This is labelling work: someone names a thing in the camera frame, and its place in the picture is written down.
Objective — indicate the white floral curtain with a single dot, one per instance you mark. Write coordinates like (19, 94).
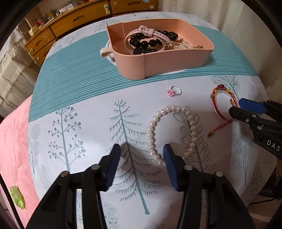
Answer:
(239, 23)

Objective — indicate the pink fleece blanket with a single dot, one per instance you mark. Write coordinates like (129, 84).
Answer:
(15, 166)

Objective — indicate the gold pearl leaf jewelry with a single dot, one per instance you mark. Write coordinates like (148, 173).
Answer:
(181, 44)

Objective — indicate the pink jewelry tray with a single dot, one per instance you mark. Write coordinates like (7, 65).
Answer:
(147, 59)

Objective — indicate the green plastic wrapper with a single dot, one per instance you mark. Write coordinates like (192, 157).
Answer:
(17, 197)

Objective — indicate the pink watch band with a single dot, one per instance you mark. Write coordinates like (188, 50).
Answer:
(147, 33)

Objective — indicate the tree-print tablecloth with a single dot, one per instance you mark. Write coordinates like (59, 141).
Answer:
(81, 106)

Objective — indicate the lace-covered cabinet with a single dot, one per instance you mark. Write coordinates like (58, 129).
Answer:
(18, 73)

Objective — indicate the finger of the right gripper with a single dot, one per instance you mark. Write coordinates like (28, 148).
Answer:
(245, 116)
(252, 106)

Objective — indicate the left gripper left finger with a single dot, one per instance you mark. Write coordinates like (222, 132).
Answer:
(57, 209)

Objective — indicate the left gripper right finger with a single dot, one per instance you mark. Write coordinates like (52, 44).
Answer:
(225, 209)

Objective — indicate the wooden desk with drawers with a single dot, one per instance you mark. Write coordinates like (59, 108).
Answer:
(82, 14)

